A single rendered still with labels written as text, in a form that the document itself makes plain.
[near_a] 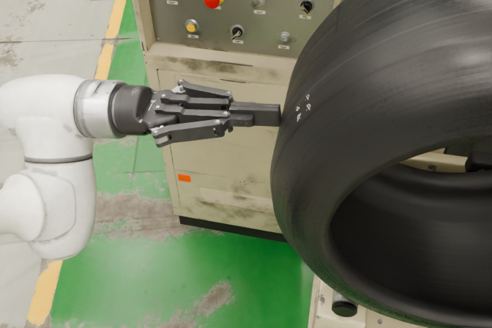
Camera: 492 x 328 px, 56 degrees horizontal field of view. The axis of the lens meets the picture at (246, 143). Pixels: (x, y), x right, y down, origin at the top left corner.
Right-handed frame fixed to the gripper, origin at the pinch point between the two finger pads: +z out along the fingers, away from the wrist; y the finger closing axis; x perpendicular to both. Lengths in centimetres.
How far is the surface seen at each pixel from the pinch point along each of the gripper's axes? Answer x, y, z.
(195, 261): 118, 41, -48
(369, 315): 46.4, -5.4, 17.8
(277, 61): 33, 59, -9
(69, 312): 113, 11, -87
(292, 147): -2.6, -8.6, 6.5
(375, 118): -10.0, -11.1, 15.8
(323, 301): 39.1, -7.3, 9.4
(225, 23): 21, 60, -23
